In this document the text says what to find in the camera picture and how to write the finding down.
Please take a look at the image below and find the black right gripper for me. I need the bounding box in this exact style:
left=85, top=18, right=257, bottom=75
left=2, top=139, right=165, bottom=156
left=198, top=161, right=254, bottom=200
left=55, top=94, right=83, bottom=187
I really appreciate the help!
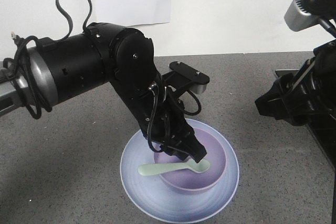
left=255, top=40, right=335, bottom=126

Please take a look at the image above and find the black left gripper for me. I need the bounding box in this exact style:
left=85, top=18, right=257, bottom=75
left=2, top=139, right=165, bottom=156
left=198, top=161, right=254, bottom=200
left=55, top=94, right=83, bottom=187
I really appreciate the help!
left=125, top=77, right=207, bottom=163

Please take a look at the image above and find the mint green plastic spoon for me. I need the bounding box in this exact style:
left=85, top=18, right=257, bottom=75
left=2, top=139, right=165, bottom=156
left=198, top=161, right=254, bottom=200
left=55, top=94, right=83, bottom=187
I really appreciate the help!
left=138, top=159, right=211, bottom=176

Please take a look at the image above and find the purple plastic bowl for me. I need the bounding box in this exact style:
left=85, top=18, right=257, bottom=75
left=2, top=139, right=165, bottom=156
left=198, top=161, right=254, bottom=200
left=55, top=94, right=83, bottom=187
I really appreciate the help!
left=159, top=126, right=227, bottom=194

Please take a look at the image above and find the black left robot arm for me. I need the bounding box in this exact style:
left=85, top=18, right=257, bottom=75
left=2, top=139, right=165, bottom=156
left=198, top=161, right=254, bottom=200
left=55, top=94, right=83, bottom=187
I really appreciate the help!
left=1, top=23, right=209, bottom=162

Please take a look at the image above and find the light blue plate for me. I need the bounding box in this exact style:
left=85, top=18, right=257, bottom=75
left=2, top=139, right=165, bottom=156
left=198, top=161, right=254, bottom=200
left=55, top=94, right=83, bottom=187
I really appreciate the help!
left=120, top=119, right=239, bottom=223

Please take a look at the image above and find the black gas cooktop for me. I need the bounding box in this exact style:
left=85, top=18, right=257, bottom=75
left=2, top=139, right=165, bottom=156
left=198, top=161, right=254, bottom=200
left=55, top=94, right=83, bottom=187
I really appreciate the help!
left=274, top=69, right=336, bottom=175

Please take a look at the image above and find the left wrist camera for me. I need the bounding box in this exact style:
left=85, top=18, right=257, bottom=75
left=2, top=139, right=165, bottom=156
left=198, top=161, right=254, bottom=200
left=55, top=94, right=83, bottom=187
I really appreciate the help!
left=163, top=61, right=209, bottom=96

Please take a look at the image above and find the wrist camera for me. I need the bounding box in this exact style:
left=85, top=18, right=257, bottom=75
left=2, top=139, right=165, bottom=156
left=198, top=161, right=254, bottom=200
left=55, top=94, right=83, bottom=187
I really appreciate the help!
left=163, top=61, right=209, bottom=96
left=284, top=0, right=335, bottom=36

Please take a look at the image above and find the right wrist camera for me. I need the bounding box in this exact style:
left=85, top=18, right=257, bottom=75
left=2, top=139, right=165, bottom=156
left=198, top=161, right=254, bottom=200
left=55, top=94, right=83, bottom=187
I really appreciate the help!
left=284, top=0, right=335, bottom=36

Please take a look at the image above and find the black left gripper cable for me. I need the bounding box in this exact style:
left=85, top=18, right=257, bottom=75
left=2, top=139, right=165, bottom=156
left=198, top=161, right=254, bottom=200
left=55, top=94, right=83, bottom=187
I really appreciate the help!
left=2, top=0, right=203, bottom=154

